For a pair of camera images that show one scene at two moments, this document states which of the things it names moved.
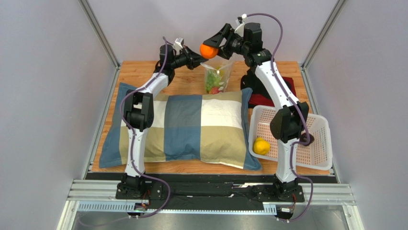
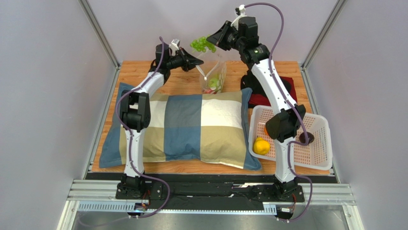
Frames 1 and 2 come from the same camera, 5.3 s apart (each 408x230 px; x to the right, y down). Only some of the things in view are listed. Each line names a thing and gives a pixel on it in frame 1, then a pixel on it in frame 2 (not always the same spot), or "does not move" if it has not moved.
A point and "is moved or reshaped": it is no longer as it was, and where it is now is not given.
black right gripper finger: x=215 y=40 does not move
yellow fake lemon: x=261 y=146 does not move
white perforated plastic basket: x=317 y=155 does not move
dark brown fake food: x=303 y=138 does not move
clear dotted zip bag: x=217 y=75 is moved or reshaped
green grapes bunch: x=213 y=80 -> x=201 y=44
